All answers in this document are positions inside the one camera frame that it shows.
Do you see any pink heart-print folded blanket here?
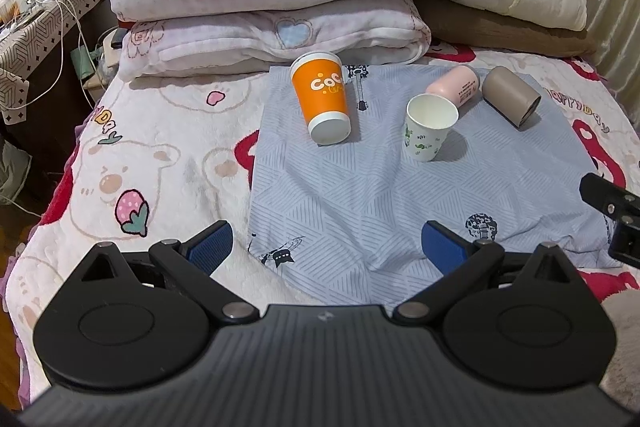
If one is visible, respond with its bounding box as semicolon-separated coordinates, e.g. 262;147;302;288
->
118;0;432;82

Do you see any bedside table with patterned cover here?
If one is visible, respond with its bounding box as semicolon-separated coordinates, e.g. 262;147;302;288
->
0;0;110;126

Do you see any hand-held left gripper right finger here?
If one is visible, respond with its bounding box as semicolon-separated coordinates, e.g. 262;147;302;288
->
393;220;582;327

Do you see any brown folded blanket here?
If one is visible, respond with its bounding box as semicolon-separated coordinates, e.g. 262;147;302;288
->
417;0;599;58

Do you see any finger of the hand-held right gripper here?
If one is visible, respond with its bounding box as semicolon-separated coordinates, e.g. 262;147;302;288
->
579;173;640;269

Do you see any brown cup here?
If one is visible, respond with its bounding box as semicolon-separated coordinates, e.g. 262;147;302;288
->
481;65;543;130

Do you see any beige fluffy cloth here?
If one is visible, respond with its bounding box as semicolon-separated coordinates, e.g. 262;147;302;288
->
597;289;640;424

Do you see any pink cup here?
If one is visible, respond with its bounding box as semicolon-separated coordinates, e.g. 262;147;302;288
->
426;66;482;109

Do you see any orange paper cup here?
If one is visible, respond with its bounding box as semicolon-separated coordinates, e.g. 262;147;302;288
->
290;51;352;146

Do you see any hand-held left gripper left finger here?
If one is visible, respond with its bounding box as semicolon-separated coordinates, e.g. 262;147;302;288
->
74;220;259;327

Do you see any white cable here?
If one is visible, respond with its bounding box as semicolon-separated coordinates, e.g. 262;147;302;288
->
30;0;103;94

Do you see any white green-print paper cup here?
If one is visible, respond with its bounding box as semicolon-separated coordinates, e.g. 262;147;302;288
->
403;93;460;163

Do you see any grey-blue patterned cloth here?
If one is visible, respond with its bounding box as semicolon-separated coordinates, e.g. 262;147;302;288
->
248;63;622;309

